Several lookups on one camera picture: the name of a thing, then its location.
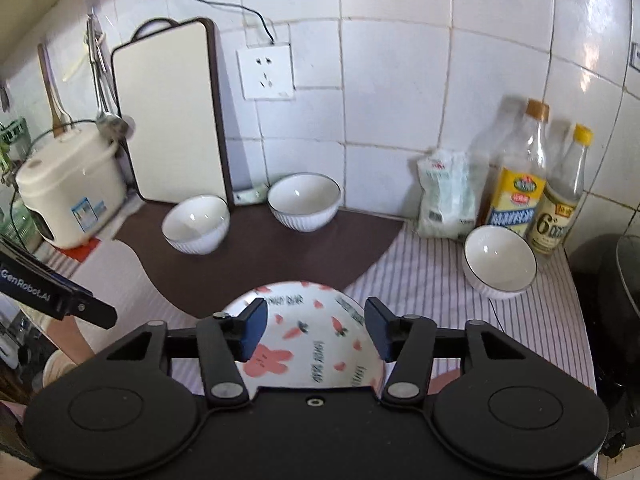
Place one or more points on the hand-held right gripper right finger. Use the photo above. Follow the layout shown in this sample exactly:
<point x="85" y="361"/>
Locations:
<point x="377" y="330"/>

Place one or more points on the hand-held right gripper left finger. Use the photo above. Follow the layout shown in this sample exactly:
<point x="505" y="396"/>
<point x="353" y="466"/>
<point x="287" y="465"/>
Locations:
<point x="255" y="327"/>

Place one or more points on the white rabbit print plate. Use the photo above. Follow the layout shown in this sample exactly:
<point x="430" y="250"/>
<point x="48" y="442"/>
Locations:
<point x="312" y="332"/>

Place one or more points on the white ribbed bowl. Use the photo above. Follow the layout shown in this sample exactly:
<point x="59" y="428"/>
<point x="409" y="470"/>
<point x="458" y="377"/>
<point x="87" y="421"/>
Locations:
<point x="195" y="222"/>
<point x="304" y="202"/>
<point x="500" y="260"/>

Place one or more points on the pale green container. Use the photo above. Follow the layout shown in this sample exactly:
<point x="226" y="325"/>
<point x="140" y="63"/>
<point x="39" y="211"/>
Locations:
<point x="20" y="225"/>

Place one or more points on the striped pink brown table mat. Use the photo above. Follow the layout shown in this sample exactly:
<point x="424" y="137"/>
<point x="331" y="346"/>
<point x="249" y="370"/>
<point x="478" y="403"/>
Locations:
<point x="425" y="270"/>

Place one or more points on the cream cup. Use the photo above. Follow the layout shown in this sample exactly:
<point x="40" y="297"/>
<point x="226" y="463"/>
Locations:
<point x="57" y="365"/>

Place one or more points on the white rice cooker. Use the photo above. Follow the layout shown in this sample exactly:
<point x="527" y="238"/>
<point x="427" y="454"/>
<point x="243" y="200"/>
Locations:
<point x="70" y="185"/>

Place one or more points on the green plastic basket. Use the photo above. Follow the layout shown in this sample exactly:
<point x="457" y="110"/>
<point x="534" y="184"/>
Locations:
<point x="12" y="132"/>

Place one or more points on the white salt bag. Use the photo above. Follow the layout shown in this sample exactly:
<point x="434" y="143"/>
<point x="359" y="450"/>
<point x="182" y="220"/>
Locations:
<point x="447" y="195"/>

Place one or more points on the metal ladle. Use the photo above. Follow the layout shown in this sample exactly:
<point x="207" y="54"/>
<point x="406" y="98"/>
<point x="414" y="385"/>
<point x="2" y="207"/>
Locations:
<point x="112" y="125"/>

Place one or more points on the wooden spatula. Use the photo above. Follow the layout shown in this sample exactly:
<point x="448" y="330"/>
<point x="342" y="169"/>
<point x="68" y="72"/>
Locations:
<point x="54" y="105"/>

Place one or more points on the cooking wine bottle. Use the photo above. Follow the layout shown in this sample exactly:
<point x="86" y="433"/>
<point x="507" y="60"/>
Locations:
<point x="515" y="195"/>

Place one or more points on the white vinegar bottle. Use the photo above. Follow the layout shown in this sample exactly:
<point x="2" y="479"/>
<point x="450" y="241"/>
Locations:
<point x="555" y="220"/>

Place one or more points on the cream cutting board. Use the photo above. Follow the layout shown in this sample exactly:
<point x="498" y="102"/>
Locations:
<point x="170" y="115"/>

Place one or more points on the black wok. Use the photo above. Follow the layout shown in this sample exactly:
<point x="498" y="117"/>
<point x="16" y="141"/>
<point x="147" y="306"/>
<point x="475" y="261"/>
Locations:
<point x="600" y="270"/>

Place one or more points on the black gas stove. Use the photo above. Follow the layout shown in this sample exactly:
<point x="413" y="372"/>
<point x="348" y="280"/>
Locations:
<point x="615" y="370"/>

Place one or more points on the white wall socket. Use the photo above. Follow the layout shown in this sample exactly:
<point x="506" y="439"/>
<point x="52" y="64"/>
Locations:
<point x="265" y="71"/>

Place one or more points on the wall sticker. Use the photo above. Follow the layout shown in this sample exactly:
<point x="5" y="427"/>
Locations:
<point x="636" y="57"/>

